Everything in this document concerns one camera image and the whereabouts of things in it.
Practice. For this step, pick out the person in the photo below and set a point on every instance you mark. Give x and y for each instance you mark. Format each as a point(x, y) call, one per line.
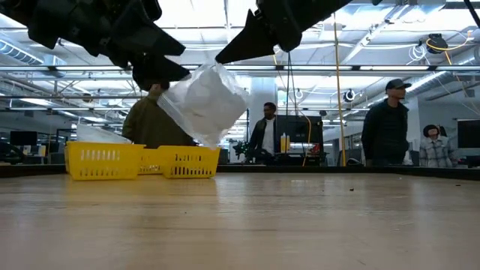
point(268, 135)
point(437, 150)
point(150, 123)
point(386, 127)

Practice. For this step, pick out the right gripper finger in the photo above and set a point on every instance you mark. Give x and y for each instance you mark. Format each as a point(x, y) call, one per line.
point(251, 41)

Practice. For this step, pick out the small cotton swab bag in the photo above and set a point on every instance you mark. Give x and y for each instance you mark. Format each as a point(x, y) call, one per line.
point(210, 105)

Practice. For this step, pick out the yellow bottle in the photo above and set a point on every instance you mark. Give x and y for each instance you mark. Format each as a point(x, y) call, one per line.
point(288, 145)
point(283, 144)

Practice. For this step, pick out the black computer monitor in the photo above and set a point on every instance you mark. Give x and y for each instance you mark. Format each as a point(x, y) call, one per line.
point(22, 138)
point(468, 133)

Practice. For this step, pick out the large black screen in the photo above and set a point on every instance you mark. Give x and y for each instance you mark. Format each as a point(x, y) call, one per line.
point(300, 129)

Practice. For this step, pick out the silver ventilation duct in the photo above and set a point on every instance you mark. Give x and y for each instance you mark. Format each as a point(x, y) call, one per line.
point(18, 52)
point(420, 84)

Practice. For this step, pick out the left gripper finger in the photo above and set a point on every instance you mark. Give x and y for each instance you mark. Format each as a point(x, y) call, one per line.
point(146, 39)
point(161, 73)

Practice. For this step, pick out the black background robot arm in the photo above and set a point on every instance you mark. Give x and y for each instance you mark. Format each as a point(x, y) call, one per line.
point(243, 150)

